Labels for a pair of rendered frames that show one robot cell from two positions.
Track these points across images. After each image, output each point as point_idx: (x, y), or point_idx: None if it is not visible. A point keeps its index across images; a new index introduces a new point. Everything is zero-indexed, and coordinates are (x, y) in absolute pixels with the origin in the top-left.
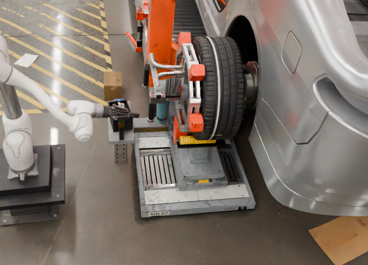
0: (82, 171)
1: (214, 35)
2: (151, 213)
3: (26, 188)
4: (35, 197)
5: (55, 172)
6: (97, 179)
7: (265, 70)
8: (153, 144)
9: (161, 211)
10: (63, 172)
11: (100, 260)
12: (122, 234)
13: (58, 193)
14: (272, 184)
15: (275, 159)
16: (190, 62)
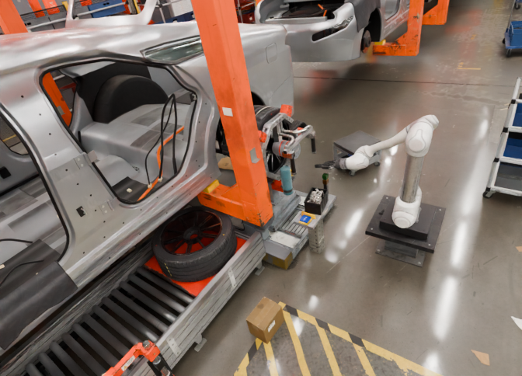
0: (353, 251)
1: (201, 175)
2: None
3: None
4: None
5: (382, 212)
6: (346, 240)
7: (263, 85)
8: (286, 238)
9: None
10: (377, 210)
11: (370, 196)
12: (349, 203)
13: (385, 199)
14: (292, 109)
15: (288, 99)
16: (283, 113)
